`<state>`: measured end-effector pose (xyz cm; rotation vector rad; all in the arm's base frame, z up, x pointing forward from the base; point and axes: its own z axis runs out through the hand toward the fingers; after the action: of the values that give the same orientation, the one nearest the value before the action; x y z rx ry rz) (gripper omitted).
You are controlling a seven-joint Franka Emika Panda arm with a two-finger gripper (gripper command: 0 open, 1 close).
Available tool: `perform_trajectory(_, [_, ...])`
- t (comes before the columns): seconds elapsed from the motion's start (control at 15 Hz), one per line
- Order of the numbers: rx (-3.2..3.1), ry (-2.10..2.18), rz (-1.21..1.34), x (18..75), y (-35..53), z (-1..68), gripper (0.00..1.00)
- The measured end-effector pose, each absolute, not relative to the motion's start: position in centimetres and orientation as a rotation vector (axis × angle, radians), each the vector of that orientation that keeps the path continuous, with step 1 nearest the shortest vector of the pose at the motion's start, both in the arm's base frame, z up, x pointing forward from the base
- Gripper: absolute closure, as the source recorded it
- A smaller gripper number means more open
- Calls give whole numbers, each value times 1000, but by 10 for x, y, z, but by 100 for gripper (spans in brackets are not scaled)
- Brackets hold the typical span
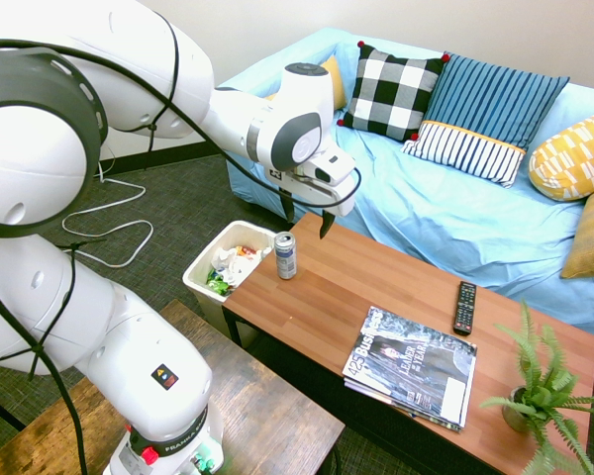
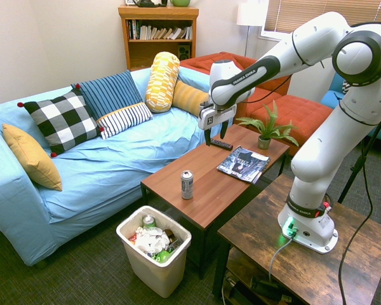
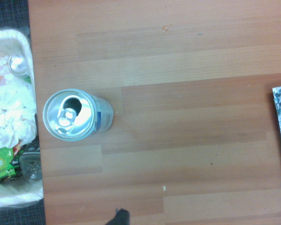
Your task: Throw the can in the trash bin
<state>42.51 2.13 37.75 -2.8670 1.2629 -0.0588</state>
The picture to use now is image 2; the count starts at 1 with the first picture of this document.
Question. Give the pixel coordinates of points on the small potted fern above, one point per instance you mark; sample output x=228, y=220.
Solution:
x=264, y=143

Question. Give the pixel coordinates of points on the orange yellow striped pillow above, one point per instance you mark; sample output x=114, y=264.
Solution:
x=187, y=97

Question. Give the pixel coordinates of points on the row of books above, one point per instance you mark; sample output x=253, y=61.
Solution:
x=158, y=33

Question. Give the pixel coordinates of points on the black clear plastic bottle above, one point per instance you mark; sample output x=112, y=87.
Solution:
x=174, y=245

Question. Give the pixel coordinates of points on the dark cover magazine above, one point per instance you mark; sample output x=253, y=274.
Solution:
x=244, y=165

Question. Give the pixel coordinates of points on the green drink can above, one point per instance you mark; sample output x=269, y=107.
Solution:
x=148, y=221

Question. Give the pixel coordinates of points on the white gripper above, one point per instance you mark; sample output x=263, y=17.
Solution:
x=217, y=116

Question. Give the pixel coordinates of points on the rustic wooden robot stand table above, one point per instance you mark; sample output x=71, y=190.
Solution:
x=304, y=270

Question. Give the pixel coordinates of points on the wooden bookshelf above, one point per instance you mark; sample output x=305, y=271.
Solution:
x=158, y=51

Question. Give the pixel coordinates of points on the black white checked pillow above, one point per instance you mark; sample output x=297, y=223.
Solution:
x=62, y=122

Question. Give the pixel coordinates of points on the white blue drink can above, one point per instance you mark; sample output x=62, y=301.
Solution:
x=187, y=187

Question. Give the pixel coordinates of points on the green snack bag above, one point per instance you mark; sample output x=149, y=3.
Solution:
x=162, y=256

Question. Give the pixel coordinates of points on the mustard yellow pillow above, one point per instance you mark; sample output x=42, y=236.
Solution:
x=31, y=159

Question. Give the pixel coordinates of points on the light blue sofa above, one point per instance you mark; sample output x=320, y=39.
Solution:
x=114, y=165

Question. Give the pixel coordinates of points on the blue chair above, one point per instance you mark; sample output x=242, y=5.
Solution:
x=331, y=95

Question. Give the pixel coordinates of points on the black remote control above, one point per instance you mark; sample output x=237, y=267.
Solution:
x=223, y=145

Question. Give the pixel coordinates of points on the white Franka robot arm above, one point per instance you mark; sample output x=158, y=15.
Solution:
x=320, y=152

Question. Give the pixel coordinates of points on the orange red drink can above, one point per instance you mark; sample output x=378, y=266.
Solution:
x=132, y=238

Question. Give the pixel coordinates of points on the crumpled white tissue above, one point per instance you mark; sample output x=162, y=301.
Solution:
x=150, y=241

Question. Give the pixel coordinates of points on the wooden window blinds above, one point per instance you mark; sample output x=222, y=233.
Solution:
x=320, y=12

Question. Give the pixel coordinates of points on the yellow patterned bolster pillow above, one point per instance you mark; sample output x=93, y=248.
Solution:
x=162, y=82

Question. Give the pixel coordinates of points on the white shade floor lamp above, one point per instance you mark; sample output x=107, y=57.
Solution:
x=252, y=12

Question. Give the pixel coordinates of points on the blue striped pillow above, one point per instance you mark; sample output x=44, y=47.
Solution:
x=111, y=92

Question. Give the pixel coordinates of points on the white navy striped pillow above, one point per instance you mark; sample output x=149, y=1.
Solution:
x=127, y=119

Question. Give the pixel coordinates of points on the wooden coffee table black legs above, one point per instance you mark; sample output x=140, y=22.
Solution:
x=216, y=190

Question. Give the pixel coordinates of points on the green round pot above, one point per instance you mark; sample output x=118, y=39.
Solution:
x=180, y=2

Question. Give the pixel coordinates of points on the white plastic trash bin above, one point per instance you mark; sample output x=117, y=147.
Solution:
x=155, y=273

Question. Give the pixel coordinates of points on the black tripod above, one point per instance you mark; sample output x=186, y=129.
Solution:
x=352, y=178

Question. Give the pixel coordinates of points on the small black speaker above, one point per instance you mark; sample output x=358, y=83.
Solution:
x=184, y=51

